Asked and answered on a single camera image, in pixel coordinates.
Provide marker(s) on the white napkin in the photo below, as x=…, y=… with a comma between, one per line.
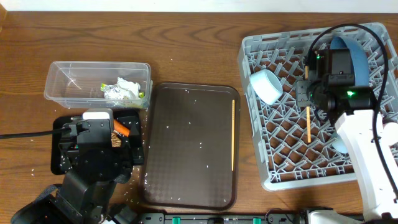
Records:
x=124, y=88

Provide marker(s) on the yellow green snack wrapper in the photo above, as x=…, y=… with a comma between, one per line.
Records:
x=103, y=86

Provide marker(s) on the orange carrot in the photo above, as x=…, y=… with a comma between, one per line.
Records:
x=119, y=128

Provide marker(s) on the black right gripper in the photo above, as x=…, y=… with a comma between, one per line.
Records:
x=303, y=99

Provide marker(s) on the brown food scrap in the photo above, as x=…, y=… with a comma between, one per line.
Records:
x=115, y=140

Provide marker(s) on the brown checkered serving tray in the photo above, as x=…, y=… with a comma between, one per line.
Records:
x=188, y=147

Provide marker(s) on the black rail with green knobs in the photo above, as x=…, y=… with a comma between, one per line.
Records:
x=217, y=219

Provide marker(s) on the light blue plastic cup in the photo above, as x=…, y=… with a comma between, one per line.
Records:
x=338, y=143

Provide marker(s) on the pink plastic cup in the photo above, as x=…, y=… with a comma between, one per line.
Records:
x=390, y=133

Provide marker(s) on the grey plastic dishwasher rack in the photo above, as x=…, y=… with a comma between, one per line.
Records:
x=285, y=159

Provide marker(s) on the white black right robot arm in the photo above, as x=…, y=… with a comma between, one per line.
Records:
x=353, y=112

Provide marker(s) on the clear plastic bin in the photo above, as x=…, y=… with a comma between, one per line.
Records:
x=79, y=84

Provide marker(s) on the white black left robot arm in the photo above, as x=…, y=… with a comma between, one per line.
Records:
x=93, y=157

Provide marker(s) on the dark blue plate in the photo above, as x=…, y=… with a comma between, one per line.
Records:
x=358, y=58

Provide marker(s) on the black flat tray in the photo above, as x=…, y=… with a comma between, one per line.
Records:
x=121, y=135

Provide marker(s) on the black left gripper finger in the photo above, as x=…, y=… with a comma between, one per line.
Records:
x=136, y=150
x=68, y=155

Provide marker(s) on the light blue rice bowl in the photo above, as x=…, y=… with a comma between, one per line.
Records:
x=267, y=86

